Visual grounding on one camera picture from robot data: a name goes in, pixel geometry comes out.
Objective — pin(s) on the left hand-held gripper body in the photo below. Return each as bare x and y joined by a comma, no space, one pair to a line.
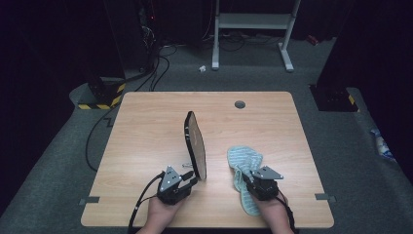
172,190

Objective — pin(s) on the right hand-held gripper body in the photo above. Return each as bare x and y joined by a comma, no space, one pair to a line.
264,188

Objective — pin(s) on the light blue striped cloth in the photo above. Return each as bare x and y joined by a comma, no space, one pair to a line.
245,159

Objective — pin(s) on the person's left hand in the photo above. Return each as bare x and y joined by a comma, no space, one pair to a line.
164,214

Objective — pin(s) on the person's right hand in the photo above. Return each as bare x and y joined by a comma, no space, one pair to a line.
272,214

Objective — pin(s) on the black yellow striped stand base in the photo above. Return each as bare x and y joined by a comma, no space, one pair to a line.
114,101

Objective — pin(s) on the small white crumpled scrap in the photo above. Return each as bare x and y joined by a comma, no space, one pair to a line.
202,68

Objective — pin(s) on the black stand base yellow corner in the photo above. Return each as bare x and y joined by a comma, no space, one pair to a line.
331,99

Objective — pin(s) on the blue white packet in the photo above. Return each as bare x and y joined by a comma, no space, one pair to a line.
382,146

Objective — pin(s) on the dark equipment rack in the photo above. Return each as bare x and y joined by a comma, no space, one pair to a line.
142,35

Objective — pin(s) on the small red object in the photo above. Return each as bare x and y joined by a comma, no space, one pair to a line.
312,40

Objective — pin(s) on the white metal stand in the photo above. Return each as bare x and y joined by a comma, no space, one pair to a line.
253,21

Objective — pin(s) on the grey table edge bracket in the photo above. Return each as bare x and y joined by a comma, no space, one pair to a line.
89,201
324,197

